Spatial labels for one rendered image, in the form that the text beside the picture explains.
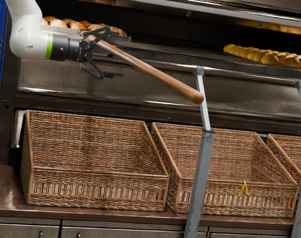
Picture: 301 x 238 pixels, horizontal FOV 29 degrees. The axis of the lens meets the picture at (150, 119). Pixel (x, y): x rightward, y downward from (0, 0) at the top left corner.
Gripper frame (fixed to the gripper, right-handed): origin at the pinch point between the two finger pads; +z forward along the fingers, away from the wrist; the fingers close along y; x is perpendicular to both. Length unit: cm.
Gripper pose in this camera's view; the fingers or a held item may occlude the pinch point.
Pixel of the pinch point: (122, 56)
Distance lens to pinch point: 215.8
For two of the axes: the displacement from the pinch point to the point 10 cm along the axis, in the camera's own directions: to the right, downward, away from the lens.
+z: 9.5, 1.0, 2.9
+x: 2.7, 2.2, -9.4
